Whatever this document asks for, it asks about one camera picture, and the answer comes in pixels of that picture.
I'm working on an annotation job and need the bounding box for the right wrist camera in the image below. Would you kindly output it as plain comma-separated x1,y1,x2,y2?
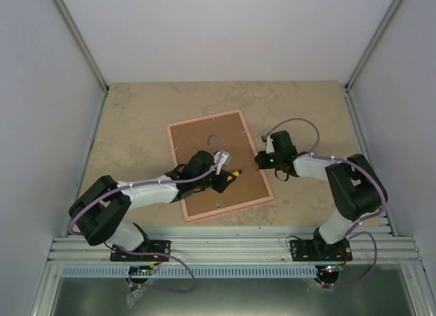
262,135,275,154

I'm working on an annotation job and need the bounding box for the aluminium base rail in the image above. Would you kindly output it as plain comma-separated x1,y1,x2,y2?
47,225,421,265

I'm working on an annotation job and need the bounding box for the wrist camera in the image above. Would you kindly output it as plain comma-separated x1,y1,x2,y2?
213,151,232,175
262,135,275,154

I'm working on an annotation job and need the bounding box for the aluminium corner post left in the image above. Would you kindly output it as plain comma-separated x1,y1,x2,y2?
47,0,110,94

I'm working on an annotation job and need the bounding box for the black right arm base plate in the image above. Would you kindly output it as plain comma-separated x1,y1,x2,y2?
287,239,353,262

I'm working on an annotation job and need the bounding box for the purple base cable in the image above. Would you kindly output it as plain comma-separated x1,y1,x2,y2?
316,231,378,289
117,244,198,294

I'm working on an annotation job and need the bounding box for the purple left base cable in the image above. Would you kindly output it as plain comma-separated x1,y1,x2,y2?
117,244,198,294

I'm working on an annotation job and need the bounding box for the grey slotted cable duct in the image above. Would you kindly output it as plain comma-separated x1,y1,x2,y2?
61,265,317,279

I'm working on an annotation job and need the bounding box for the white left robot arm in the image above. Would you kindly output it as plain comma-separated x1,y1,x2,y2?
68,151,242,261

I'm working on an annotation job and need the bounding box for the pink wooden photo frame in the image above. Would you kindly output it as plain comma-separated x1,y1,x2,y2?
166,109,275,224

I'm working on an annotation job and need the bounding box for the yellow handled screwdriver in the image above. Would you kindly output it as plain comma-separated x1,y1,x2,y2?
227,170,242,181

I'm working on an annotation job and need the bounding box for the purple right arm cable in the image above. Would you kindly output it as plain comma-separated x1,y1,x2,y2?
267,117,389,242

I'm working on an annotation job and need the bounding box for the right controller board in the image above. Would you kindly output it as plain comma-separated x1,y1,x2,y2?
315,263,344,286

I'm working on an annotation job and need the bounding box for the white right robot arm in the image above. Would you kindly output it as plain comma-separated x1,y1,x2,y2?
255,131,388,261

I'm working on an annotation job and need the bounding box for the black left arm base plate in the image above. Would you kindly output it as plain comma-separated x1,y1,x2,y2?
110,240,172,262

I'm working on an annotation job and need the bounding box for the controller board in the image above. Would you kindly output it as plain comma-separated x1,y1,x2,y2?
127,264,159,285
315,263,344,286

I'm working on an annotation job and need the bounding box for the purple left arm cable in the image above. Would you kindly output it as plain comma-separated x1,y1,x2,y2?
69,134,225,236

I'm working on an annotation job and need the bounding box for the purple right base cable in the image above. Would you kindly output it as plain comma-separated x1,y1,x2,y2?
316,231,378,289

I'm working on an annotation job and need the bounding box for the aluminium corner post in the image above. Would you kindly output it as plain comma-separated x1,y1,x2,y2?
343,0,411,92
47,0,110,94

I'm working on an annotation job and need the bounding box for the aluminium corner post right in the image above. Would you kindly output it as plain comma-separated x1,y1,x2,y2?
343,0,411,92

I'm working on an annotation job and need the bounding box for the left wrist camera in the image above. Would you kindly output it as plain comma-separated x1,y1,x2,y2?
213,151,232,175

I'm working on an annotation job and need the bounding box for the left controller board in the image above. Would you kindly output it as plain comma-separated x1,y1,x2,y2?
127,264,159,285

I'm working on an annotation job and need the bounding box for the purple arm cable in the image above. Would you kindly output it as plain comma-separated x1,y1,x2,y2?
69,134,225,236
267,117,389,242

